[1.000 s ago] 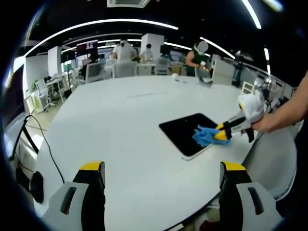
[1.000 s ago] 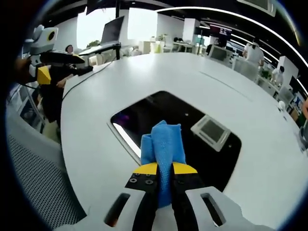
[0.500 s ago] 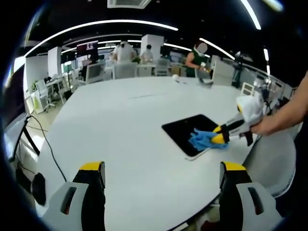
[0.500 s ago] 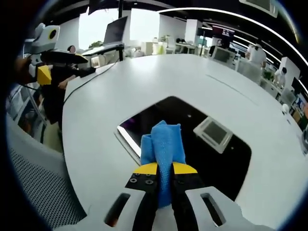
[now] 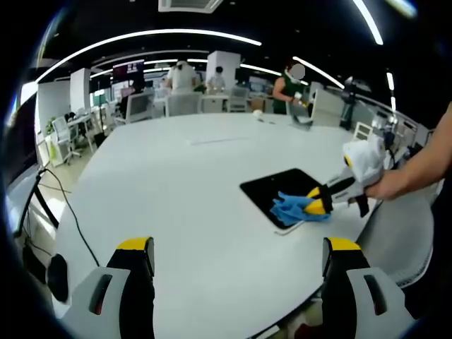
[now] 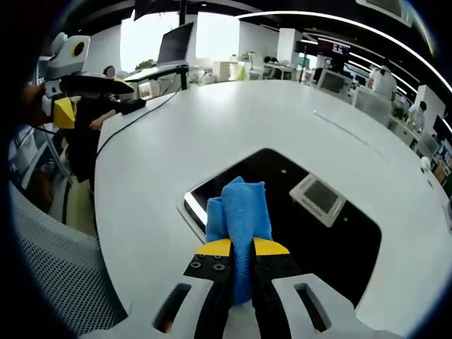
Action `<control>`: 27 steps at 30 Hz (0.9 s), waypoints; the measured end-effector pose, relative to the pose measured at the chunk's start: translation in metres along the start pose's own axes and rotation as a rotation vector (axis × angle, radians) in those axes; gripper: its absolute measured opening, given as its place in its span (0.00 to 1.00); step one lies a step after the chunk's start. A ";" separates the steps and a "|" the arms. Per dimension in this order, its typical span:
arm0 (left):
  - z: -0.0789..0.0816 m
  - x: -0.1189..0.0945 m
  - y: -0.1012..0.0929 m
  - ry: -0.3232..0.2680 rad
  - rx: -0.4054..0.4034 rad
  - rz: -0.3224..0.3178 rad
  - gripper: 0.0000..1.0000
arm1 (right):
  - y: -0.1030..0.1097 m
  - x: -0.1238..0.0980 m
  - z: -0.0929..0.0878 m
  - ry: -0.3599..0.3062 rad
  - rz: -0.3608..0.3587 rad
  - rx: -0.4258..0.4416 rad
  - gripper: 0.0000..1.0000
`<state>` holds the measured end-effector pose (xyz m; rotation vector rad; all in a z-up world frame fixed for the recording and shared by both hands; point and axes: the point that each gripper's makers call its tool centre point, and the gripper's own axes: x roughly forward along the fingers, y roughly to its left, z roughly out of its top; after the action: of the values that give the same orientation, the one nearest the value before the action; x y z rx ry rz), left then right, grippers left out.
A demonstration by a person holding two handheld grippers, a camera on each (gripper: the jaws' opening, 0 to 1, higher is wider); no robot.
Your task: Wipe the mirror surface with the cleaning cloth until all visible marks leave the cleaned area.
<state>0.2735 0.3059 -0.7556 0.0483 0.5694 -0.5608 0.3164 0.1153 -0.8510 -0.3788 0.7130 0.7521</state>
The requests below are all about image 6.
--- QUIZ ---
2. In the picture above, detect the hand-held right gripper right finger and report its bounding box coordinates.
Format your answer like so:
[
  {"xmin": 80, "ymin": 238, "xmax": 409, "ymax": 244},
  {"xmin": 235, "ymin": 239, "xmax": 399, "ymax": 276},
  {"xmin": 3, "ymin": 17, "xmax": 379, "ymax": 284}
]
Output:
[{"xmin": 251, "ymin": 237, "xmax": 400, "ymax": 339}]

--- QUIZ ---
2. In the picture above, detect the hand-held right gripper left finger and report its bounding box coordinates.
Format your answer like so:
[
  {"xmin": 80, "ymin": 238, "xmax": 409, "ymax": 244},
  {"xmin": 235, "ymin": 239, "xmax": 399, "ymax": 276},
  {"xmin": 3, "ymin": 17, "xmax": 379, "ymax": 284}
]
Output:
[{"xmin": 81, "ymin": 238, "xmax": 234, "ymax": 339}]

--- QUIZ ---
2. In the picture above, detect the black tablet mat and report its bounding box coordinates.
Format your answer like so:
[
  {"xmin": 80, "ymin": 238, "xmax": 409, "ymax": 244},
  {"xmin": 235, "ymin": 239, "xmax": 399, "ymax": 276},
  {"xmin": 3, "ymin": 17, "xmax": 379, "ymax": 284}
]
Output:
[{"xmin": 177, "ymin": 147, "xmax": 383, "ymax": 309}]

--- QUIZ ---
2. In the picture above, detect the blue cleaning cloth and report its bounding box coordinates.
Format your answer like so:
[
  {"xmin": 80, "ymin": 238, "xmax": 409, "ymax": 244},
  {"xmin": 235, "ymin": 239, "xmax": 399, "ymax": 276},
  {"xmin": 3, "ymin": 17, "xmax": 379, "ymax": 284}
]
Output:
[{"xmin": 206, "ymin": 176, "xmax": 273, "ymax": 308}]

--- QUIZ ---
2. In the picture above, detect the person's left hand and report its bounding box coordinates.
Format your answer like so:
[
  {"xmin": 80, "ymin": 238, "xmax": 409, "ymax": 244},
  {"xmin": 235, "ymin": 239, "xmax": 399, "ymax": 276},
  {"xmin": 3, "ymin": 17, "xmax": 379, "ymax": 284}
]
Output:
[{"xmin": 20, "ymin": 85, "xmax": 54, "ymax": 127}]

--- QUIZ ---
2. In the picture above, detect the black monitor stand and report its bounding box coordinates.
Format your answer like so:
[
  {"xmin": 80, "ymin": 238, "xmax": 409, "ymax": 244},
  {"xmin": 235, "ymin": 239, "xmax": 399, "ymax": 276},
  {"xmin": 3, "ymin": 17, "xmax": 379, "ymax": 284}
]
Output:
[{"xmin": 125, "ymin": 65, "xmax": 190, "ymax": 91}]

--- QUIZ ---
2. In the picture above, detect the open laptop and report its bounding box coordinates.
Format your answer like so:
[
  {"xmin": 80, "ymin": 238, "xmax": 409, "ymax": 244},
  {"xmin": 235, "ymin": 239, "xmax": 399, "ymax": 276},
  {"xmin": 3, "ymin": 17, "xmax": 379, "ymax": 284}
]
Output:
[{"xmin": 157, "ymin": 21, "xmax": 196, "ymax": 68}]

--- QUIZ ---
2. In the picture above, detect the white mesh office chair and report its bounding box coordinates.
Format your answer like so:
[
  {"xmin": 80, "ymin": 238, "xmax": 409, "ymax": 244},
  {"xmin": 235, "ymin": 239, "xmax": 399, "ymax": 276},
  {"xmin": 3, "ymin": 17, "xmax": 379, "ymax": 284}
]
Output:
[{"xmin": 8, "ymin": 183, "xmax": 128, "ymax": 336}]

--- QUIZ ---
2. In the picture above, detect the ceiling air conditioner unit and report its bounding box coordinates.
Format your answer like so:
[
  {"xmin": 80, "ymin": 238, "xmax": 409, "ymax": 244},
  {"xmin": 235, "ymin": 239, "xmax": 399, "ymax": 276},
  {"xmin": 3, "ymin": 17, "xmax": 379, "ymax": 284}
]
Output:
[{"xmin": 356, "ymin": 0, "xmax": 414, "ymax": 28}]

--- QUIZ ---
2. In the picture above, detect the black cable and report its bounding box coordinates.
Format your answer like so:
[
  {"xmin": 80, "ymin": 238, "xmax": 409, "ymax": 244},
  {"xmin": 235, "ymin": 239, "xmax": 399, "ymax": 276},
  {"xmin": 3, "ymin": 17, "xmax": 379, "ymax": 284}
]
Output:
[{"xmin": 97, "ymin": 81, "xmax": 184, "ymax": 156}]

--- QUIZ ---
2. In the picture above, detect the wall television screen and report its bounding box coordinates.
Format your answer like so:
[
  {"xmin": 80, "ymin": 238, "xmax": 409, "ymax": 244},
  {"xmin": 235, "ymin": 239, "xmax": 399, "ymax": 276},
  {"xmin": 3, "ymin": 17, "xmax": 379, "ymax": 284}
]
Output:
[{"xmin": 317, "ymin": 37, "xmax": 351, "ymax": 57}]

